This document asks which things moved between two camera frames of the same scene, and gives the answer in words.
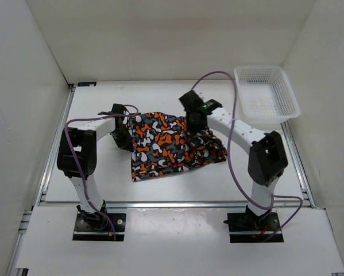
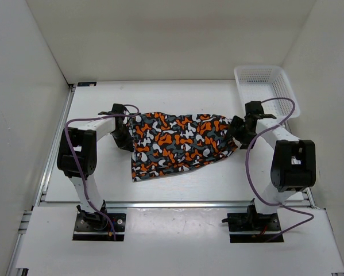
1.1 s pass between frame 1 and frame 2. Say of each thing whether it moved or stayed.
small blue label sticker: stayed
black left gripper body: stayed
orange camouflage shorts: stayed
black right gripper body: moved
